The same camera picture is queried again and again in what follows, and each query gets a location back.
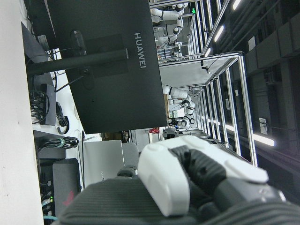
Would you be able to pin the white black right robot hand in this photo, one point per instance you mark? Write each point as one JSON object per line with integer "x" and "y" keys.
{"x": 164, "y": 178}

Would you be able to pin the silver laptop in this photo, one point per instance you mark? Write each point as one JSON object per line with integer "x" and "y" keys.
{"x": 103, "y": 159}

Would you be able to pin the white humanoid robot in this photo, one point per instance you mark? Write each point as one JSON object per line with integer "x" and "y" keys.
{"x": 168, "y": 12}
{"x": 180, "y": 100}

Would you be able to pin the black desktop computer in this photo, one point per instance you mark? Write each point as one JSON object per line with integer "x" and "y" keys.
{"x": 65, "y": 182}

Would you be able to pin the black Huawei monitor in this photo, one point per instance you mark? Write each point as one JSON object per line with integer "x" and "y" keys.
{"x": 112, "y": 93}

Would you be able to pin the black docking hub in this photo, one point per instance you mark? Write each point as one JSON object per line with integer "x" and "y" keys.
{"x": 49, "y": 105}

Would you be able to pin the aluminium frame cage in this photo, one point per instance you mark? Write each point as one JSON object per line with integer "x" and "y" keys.
{"x": 243, "y": 93}

